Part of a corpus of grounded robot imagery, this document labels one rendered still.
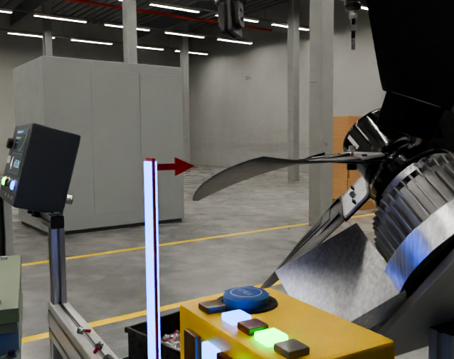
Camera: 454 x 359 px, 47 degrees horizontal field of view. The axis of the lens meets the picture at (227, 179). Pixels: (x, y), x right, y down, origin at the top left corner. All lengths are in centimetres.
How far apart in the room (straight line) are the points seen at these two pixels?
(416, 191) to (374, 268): 13
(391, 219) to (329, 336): 41
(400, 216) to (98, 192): 643
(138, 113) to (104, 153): 74
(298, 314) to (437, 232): 33
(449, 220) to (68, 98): 642
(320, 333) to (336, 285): 40
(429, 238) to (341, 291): 16
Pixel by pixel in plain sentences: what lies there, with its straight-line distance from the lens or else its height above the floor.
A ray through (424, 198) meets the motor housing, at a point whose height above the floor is 113.
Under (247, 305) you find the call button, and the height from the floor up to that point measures 108.
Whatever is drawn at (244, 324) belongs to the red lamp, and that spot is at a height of 108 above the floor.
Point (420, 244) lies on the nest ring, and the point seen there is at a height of 107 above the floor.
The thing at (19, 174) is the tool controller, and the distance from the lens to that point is 122.
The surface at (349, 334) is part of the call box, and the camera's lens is 41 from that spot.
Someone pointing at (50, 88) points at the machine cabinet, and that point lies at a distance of 688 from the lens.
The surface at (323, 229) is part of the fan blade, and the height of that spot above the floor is 105.
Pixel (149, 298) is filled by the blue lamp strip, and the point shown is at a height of 101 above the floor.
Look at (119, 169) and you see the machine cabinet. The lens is 717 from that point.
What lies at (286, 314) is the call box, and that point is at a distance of 44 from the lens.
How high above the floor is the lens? 122
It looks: 4 degrees down
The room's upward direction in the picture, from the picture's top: 1 degrees counter-clockwise
